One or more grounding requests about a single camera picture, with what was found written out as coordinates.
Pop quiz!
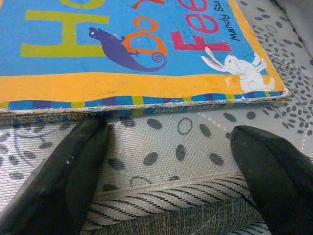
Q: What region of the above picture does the white quilted mattress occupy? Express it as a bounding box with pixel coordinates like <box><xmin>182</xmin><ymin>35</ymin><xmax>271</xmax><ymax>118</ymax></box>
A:
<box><xmin>0</xmin><ymin>0</ymin><xmax>313</xmax><ymax>235</ymax></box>

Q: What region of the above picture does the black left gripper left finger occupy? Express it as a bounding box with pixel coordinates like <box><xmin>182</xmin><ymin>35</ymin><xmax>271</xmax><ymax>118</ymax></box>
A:
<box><xmin>0</xmin><ymin>118</ymin><xmax>111</xmax><ymax>235</ymax></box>

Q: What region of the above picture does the colourful children's board book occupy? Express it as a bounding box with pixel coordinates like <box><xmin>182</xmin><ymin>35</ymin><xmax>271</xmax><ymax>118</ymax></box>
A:
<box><xmin>0</xmin><ymin>0</ymin><xmax>289</xmax><ymax>120</ymax></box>

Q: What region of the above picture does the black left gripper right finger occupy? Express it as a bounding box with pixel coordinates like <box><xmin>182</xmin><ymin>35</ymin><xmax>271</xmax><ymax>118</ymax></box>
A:
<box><xmin>229</xmin><ymin>125</ymin><xmax>313</xmax><ymax>235</ymax></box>

